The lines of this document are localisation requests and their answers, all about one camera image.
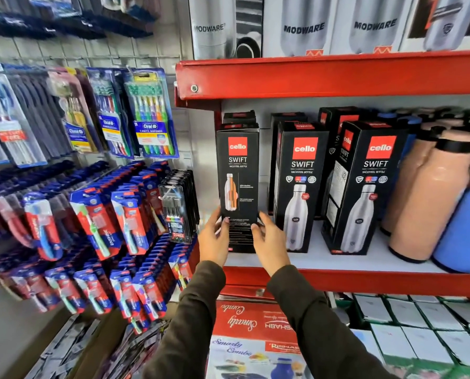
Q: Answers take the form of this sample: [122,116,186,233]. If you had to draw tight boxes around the person's right hand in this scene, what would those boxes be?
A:
[251,211,291,277]

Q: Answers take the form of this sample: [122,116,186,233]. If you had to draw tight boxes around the person's left hand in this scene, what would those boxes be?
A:
[198,207,231,268]

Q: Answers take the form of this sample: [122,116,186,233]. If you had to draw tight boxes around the black box orange bottle print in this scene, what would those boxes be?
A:
[215,122,260,254]

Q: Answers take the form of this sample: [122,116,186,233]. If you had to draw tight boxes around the person's left forearm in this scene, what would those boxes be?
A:
[142,260,227,379]

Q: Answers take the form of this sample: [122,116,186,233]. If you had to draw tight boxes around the person's right forearm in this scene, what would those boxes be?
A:
[265,265,402,379]

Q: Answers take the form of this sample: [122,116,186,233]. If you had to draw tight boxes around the black toothbrush multipack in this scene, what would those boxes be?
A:
[158,169,200,245]

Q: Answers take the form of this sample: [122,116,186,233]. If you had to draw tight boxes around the black box white bottle print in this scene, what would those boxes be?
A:
[321,120,409,256]
[273,121,330,254]

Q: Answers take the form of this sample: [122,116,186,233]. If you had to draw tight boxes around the red combo set box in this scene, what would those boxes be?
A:
[205,299,315,379]

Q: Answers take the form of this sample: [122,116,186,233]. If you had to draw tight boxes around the red metal shelf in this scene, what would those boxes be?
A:
[174,49,470,112]
[188,220,470,299]

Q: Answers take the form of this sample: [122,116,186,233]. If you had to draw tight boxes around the rows of blue red toothbrush packets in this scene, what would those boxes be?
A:
[0,159,199,335]

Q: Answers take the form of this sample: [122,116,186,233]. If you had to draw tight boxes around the green toothbrush multipack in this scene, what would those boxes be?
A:
[122,68,180,159]

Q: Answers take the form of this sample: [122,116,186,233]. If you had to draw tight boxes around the cardboard box of packets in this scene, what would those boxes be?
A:
[24,308,173,379]

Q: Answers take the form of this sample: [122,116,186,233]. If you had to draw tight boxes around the stack of white green boxes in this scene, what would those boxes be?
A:
[330,293,470,379]

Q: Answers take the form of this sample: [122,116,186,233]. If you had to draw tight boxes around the pink yellow toothbrush multipack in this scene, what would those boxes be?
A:
[47,66,102,154]

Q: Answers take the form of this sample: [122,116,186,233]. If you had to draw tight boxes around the grey steel bottle box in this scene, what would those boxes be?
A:
[187,0,264,60]

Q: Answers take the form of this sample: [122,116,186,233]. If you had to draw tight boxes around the light blue bottle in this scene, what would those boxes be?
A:
[432,184,470,274]

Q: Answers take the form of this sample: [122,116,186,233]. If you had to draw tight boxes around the white steel bottle box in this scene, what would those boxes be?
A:
[330,0,415,55]
[262,0,340,58]

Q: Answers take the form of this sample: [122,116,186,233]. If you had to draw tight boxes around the dark grey toothbrush multipack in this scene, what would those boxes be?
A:
[4,64,73,159]

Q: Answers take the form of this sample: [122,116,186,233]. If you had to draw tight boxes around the row of capped bottles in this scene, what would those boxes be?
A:
[393,107,470,132]

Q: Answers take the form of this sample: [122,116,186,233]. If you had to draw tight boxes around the blue red label toothbrush multipack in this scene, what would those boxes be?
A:
[0,62,48,169]

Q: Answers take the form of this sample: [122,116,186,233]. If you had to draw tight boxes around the row of dark blue packets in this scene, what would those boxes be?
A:
[0,0,161,41]

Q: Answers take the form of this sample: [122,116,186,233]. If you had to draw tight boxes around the white box with dark print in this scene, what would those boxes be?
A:
[399,0,470,52]

